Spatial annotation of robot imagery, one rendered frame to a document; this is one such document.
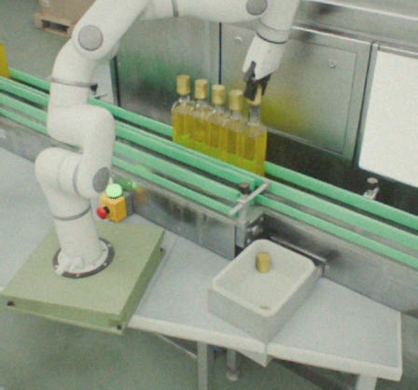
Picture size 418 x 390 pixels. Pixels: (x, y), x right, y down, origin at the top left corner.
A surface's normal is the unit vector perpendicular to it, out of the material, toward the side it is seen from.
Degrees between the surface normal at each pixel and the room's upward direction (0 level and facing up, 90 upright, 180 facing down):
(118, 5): 66
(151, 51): 91
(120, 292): 4
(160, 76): 90
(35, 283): 4
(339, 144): 90
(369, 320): 0
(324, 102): 90
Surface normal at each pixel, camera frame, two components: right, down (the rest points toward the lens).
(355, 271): -0.61, 0.43
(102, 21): 0.00, 0.12
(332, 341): 0.00, -0.84
